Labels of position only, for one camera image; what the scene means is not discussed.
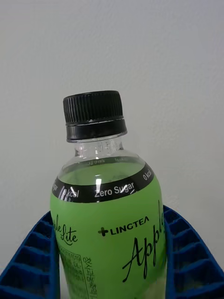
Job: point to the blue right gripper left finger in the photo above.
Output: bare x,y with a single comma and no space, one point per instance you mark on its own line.
30,259

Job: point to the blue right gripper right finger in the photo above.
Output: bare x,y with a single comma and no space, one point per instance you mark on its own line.
193,254

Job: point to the green label plastic bottle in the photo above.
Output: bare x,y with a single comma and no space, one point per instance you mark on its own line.
107,210

